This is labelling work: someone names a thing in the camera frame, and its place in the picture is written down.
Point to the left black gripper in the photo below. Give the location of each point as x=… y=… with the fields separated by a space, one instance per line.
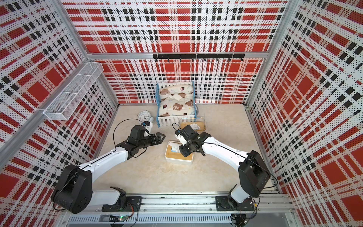
x=159 y=141

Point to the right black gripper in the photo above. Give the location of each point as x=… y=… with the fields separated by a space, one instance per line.
x=183 y=151

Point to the bamboo slotted lid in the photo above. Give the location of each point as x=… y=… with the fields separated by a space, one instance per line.
x=201 y=124

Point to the clear plastic tissue box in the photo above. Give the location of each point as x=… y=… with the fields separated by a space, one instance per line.
x=195 y=119

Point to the blue tissue pack with sheet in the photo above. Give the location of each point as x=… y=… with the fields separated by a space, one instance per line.
x=174 y=147

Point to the white tissue box bamboo lid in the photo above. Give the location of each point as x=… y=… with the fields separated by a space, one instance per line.
x=177 y=158

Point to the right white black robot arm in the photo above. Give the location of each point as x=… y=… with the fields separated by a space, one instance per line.
x=252 y=170

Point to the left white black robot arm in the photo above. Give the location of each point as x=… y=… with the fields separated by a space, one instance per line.
x=74 y=190

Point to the white alarm clock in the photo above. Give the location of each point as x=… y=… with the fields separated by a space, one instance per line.
x=146 y=116

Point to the bear print blanket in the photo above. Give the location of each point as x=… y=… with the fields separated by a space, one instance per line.
x=173 y=107

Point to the blue white toy crib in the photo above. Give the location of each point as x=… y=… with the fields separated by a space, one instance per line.
x=169 y=120

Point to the bear print pillow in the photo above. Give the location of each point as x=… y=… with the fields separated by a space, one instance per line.
x=177 y=92

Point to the green circuit board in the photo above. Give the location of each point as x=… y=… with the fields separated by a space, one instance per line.
x=119 y=218

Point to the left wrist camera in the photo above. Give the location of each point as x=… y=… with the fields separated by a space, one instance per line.
x=148 y=126

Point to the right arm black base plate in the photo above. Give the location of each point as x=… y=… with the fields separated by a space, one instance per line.
x=227 y=203

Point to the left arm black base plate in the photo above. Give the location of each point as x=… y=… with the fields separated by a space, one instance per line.
x=125 y=204

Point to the black hook rail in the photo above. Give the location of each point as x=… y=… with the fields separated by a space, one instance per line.
x=198 y=56

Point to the white wire mesh shelf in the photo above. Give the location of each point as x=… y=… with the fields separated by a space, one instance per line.
x=65 y=104

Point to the aluminium front rail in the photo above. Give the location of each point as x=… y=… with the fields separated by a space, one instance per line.
x=271 y=210

